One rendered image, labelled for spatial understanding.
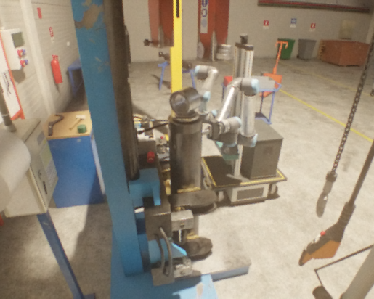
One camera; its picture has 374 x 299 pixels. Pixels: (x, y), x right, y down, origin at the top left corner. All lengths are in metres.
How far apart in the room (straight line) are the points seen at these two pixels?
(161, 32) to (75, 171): 1.98
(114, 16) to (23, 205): 0.98
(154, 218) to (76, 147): 1.64
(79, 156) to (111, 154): 1.39
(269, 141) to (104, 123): 1.89
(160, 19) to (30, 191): 1.11
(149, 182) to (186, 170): 0.27
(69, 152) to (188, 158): 1.65
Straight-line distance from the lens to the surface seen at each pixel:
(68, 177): 3.07
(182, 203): 1.58
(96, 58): 1.35
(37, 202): 1.40
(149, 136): 1.94
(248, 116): 2.36
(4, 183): 1.04
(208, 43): 1.25
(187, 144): 1.50
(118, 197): 1.71
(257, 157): 2.86
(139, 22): 12.12
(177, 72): 4.05
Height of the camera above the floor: 2.05
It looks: 29 degrees down
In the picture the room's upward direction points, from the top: straight up
